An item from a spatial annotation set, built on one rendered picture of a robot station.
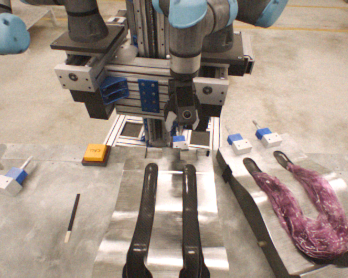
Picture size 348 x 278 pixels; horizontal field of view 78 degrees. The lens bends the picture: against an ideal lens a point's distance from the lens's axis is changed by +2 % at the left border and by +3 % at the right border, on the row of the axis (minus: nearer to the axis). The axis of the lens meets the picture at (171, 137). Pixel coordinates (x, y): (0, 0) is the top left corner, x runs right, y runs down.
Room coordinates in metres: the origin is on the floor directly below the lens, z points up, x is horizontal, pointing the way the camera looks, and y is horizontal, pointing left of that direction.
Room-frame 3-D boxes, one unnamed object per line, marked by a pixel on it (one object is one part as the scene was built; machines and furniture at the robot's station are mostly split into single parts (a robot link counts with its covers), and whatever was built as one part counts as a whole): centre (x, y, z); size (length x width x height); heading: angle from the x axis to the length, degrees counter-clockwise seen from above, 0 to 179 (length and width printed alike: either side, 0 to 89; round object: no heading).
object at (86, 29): (0.89, 0.33, 1.09); 0.15 x 0.15 x 0.10
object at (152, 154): (0.40, 0.05, 0.87); 0.05 x 0.05 x 0.04; 88
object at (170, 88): (0.49, -0.03, 1.07); 0.09 x 0.08 x 0.12; 6
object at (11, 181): (0.37, 0.48, 0.83); 0.13 x 0.05 x 0.05; 165
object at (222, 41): (0.81, -0.16, 1.09); 0.15 x 0.15 x 0.10
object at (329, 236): (0.25, -0.34, 0.90); 0.26 x 0.18 x 0.08; 15
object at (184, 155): (0.40, -0.05, 0.87); 0.05 x 0.05 x 0.04; 88
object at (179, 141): (0.51, -0.03, 0.83); 0.13 x 0.05 x 0.05; 6
